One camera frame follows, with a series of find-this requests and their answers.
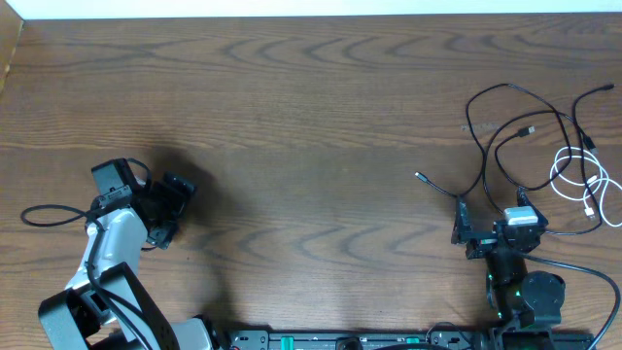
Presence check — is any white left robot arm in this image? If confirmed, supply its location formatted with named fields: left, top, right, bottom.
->
left=38, top=158, right=222, bottom=349

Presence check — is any white USB cable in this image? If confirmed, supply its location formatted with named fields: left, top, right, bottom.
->
left=548, top=145, right=622, bottom=228

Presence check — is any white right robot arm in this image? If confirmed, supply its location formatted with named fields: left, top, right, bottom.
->
left=451, top=189, right=566, bottom=349

